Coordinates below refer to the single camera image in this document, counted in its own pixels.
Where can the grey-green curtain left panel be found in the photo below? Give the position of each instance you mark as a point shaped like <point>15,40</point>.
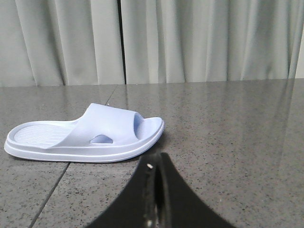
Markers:
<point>60,42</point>

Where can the light blue right-side slipper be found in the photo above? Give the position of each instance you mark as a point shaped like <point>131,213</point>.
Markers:
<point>102,134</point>

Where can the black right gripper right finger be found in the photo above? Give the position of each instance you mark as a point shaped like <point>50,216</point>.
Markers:
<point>177,205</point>

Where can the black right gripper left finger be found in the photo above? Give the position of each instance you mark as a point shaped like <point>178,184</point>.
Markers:
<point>135,205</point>

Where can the grey-green curtain right panel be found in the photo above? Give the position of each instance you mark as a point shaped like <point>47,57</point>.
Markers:
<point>172,41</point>

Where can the grey-green curtain panel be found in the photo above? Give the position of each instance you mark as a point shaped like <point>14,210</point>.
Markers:
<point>60,42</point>
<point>172,41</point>

